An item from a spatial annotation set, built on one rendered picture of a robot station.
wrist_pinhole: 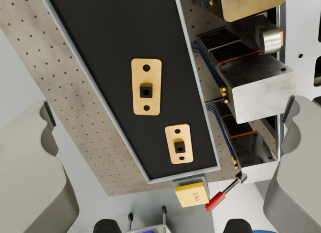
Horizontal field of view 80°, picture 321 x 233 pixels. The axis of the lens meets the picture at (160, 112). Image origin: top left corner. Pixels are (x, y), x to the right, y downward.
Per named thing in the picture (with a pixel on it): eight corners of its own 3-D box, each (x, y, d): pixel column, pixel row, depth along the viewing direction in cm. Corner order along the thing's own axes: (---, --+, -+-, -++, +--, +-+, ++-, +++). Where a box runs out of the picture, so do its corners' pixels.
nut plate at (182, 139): (193, 160, 34) (194, 165, 33) (171, 163, 35) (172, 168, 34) (188, 122, 30) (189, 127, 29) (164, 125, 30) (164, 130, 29)
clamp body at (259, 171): (235, 107, 82) (278, 178, 52) (208, 114, 84) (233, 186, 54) (233, 92, 78) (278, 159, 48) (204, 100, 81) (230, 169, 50)
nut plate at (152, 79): (159, 114, 29) (159, 119, 28) (133, 113, 29) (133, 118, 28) (161, 58, 24) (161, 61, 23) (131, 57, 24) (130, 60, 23)
